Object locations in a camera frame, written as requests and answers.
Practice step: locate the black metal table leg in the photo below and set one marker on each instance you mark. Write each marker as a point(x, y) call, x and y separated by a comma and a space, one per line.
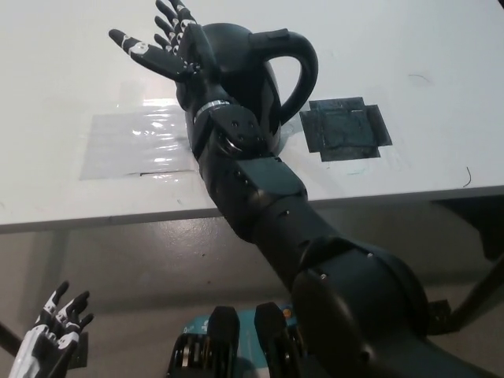
point(480, 295)
point(10, 334)

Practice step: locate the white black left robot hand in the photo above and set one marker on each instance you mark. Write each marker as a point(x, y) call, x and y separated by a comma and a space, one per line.
point(47, 342)

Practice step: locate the black kettle lid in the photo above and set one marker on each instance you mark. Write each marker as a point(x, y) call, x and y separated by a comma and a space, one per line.
point(232, 43)

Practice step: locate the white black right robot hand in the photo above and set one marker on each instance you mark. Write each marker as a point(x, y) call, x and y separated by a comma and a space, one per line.
point(193, 51)

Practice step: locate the black tape square patch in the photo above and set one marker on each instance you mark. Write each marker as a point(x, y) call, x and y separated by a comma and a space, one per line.
point(344, 130)

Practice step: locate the black electric kettle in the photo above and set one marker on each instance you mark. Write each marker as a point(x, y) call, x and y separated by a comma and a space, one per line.
point(287, 43)

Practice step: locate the clear plastic sheet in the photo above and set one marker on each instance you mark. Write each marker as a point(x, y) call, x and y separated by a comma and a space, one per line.
point(134, 145)

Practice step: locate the black table underframe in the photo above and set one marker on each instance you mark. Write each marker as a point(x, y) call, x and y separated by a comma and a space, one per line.
point(476, 220)

